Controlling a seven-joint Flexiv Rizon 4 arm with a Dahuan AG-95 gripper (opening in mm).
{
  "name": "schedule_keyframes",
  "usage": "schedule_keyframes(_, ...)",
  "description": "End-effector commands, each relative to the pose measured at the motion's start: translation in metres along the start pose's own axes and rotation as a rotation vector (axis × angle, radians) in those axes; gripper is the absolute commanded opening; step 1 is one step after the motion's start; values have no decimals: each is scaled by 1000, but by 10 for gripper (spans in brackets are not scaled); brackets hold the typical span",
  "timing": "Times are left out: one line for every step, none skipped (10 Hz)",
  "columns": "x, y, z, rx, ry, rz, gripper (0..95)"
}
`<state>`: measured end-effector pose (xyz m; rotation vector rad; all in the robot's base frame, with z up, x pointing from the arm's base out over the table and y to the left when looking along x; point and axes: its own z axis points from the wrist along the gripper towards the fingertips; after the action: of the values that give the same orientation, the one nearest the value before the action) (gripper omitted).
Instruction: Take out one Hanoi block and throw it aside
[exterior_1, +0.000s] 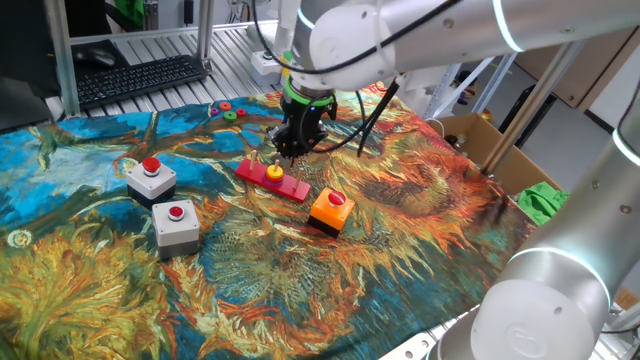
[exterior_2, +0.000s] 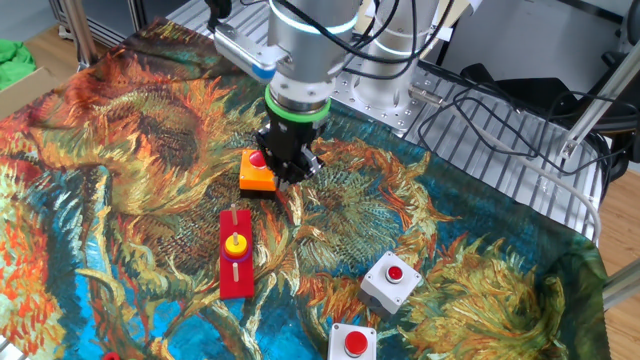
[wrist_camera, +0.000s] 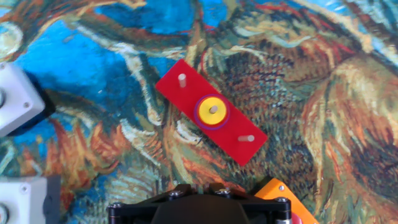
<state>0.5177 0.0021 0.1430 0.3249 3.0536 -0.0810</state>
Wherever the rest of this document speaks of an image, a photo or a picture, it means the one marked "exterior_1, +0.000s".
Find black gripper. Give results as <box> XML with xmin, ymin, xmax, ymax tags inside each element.
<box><xmin>271</xmin><ymin>99</ymin><xmax>331</xmax><ymax>161</ymax></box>

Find red Hanoi base with pegs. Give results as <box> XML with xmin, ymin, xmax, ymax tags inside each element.
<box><xmin>234</xmin><ymin>149</ymin><xmax>312</xmax><ymax>204</ymax></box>

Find orange button box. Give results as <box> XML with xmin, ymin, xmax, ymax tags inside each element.
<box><xmin>306</xmin><ymin>187</ymin><xmax>357</xmax><ymax>239</ymax></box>

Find white control button box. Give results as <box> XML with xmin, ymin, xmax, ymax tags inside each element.
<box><xmin>249</xmin><ymin>48</ymin><xmax>284</xmax><ymax>87</ymax></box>

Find white foam blocks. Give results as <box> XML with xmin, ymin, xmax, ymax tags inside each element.
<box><xmin>394</xmin><ymin>62</ymin><xmax>454</xmax><ymax>119</ymax></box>

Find sunflower painting tablecloth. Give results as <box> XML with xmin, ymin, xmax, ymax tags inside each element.
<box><xmin>0</xmin><ymin>82</ymin><xmax>539</xmax><ymax>360</ymax></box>

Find white box flat red button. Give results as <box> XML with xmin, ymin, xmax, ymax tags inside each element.
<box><xmin>151</xmin><ymin>199</ymin><xmax>202</xmax><ymax>260</ymax></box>

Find white box mushroom red button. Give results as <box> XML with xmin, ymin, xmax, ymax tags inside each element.
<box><xmin>124</xmin><ymin>156</ymin><xmax>178</xmax><ymax>210</ymax></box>

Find black keyboard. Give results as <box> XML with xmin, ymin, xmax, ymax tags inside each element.
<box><xmin>74</xmin><ymin>53</ymin><xmax>210</xmax><ymax>112</ymax></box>

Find bright green fabric piece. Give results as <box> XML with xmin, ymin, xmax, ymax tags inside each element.
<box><xmin>113</xmin><ymin>0</ymin><xmax>146</xmax><ymax>30</ymax></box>

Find black computer mouse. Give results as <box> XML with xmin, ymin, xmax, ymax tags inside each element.
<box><xmin>72</xmin><ymin>46</ymin><xmax>118</xmax><ymax>70</ymax></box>

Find black case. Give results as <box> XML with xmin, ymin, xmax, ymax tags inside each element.
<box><xmin>498</xmin><ymin>83</ymin><xmax>557</xmax><ymax>150</ymax></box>

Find cardboard box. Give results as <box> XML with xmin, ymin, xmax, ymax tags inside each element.
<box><xmin>428</xmin><ymin>112</ymin><xmax>564</xmax><ymax>197</ymax></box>

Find green crumpled cloth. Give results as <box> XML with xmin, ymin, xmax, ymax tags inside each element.
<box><xmin>517</xmin><ymin>180</ymin><xmax>571</xmax><ymax>227</ymax></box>

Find black monitor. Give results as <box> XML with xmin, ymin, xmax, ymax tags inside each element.
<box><xmin>0</xmin><ymin>0</ymin><xmax>66</xmax><ymax>135</ymax></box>

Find brown wooden cabinet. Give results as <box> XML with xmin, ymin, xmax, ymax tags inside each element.
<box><xmin>514</xmin><ymin>27</ymin><xmax>640</xmax><ymax>114</ymax></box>

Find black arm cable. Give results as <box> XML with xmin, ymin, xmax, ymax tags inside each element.
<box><xmin>249</xmin><ymin>0</ymin><xmax>461</xmax><ymax>159</ymax></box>

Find aluminium frame post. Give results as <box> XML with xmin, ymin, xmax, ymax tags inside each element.
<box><xmin>43</xmin><ymin>0</ymin><xmax>82</xmax><ymax>120</ymax></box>
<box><xmin>195</xmin><ymin>0</ymin><xmax>217</xmax><ymax>64</ymax></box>
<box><xmin>480</xmin><ymin>39</ymin><xmax>587</xmax><ymax>177</ymax></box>

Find aluminium frame rail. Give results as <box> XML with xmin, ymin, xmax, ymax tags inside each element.
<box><xmin>69</xmin><ymin>19</ymin><xmax>281</xmax><ymax>47</ymax></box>

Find white metal shelf frame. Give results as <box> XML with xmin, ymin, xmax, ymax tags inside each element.
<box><xmin>423</xmin><ymin>49</ymin><xmax>519</xmax><ymax>121</ymax></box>

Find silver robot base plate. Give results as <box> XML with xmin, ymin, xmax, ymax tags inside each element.
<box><xmin>379</xmin><ymin>304</ymin><xmax>481</xmax><ymax>360</ymax></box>

